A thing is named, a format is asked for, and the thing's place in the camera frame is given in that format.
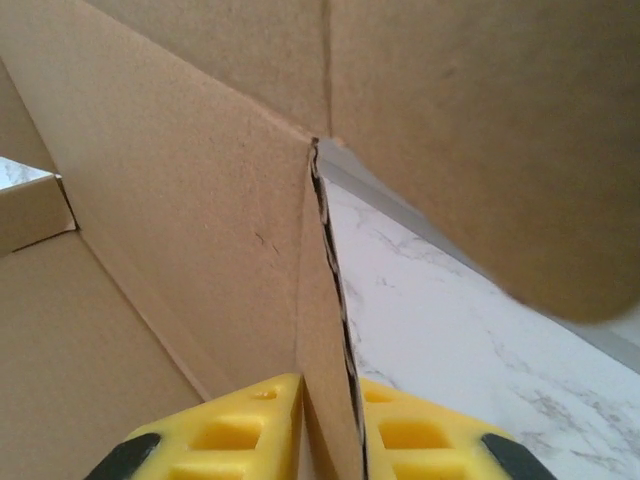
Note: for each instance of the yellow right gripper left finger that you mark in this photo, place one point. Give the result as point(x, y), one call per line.
point(280, 440)

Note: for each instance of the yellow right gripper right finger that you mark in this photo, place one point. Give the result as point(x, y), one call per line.
point(372, 450)

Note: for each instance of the brown cardboard box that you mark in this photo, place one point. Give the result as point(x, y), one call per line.
point(175, 200)

